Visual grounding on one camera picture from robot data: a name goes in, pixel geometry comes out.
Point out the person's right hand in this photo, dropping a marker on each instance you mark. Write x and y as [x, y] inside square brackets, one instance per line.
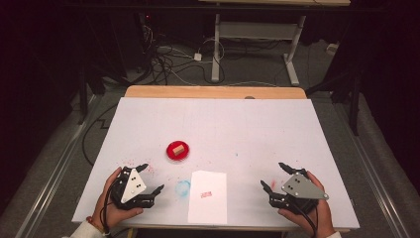
[325, 218]

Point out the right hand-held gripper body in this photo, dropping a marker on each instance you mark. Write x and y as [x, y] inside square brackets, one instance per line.
[302, 188]

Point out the person's left hand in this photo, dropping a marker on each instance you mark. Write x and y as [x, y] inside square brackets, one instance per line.
[115, 216]

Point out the black metal stand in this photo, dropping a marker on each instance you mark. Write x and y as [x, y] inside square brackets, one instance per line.
[85, 92]
[353, 99]

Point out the red round ink pad dish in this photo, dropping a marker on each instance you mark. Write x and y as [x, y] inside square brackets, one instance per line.
[171, 152]

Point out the metal floor rail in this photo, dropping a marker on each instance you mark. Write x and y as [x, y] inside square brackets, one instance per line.
[49, 178]
[376, 178]

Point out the white paper sheet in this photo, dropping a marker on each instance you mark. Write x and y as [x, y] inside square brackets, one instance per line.
[208, 211]

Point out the white power adapter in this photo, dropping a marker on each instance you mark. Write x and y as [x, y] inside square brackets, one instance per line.
[197, 57]

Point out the small wooden stamp block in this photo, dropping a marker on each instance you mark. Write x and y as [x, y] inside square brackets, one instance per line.
[178, 150]

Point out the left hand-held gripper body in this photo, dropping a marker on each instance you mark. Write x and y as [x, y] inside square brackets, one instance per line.
[132, 185]

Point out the white board table cover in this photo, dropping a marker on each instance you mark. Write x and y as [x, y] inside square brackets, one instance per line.
[231, 132]

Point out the white metal desk frame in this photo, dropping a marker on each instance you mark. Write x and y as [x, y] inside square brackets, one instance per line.
[257, 30]

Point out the wooden table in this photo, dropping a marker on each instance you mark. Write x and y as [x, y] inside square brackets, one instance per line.
[198, 92]

